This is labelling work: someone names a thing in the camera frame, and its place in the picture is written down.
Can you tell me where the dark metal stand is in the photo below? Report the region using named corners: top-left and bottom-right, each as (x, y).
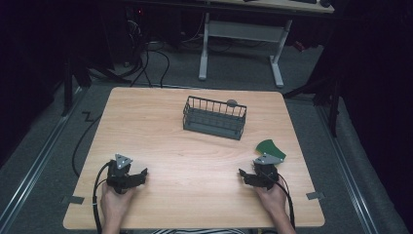
top-left (282, 71), bottom-right (343, 138)
top-left (59, 55), bottom-right (95, 117)

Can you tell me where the metal floor rail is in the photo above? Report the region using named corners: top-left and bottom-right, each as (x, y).
top-left (0, 85), bottom-right (86, 234)
top-left (316, 103), bottom-right (379, 234)

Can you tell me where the green flat curved piece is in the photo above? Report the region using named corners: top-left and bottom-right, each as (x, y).
top-left (254, 138), bottom-right (287, 161)

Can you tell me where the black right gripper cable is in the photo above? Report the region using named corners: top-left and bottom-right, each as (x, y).
top-left (259, 168), bottom-right (296, 230)

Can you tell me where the dark wire basket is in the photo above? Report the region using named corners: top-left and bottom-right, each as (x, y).
top-left (182, 95), bottom-right (248, 141)

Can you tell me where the bundle of black cables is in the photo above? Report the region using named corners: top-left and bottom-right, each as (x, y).
top-left (125, 6), bottom-right (171, 89)

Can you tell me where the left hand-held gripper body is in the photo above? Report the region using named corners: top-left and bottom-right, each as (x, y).
top-left (106, 153), bottom-right (134, 195)

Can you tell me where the person's left hand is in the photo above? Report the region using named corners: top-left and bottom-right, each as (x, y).
top-left (99, 184), bottom-right (136, 226)

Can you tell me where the black floor cable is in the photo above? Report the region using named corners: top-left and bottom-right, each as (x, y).
top-left (71, 111), bottom-right (103, 178)

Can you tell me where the desk with white legs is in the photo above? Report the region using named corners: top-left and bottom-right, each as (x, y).
top-left (198, 0), bottom-right (336, 89)

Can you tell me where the grey tape strip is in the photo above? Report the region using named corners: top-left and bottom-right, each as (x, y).
top-left (60, 195), bottom-right (86, 206)
top-left (305, 191), bottom-right (326, 201)

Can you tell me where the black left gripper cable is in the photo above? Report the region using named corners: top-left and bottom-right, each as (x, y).
top-left (92, 161), bottom-right (112, 234)

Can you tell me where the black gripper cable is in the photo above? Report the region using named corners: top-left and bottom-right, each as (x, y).
top-left (259, 168), bottom-right (296, 230)
top-left (92, 161), bottom-right (112, 234)

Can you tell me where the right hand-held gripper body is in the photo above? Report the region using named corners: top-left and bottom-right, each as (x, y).
top-left (252, 152), bottom-right (284, 191)

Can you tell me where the person's right hand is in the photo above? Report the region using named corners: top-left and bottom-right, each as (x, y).
top-left (252, 180), bottom-right (289, 222)

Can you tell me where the striped clothing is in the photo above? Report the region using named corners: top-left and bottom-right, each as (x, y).
top-left (151, 227), bottom-right (248, 234)

